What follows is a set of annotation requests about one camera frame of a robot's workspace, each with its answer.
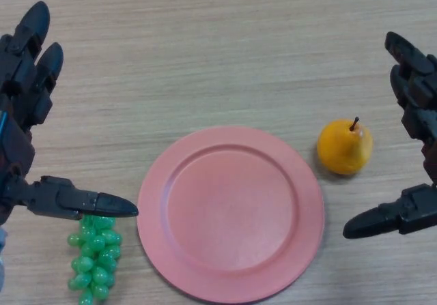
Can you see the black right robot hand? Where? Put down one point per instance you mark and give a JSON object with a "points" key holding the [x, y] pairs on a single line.
{"points": [[420, 86]]}

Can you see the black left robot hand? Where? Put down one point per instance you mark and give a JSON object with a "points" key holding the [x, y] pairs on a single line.
{"points": [[17, 148]]}

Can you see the yellow pear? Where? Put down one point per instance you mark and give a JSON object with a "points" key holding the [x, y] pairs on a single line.
{"points": [[341, 148]]}

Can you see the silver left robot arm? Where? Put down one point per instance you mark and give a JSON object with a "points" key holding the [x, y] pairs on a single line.
{"points": [[2, 250]]}

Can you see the pink round plate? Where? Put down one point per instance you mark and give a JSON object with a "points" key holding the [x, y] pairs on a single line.
{"points": [[232, 216]]}

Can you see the green grape bunch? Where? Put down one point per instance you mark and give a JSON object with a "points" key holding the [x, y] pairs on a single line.
{"points": [[97, 254]]}

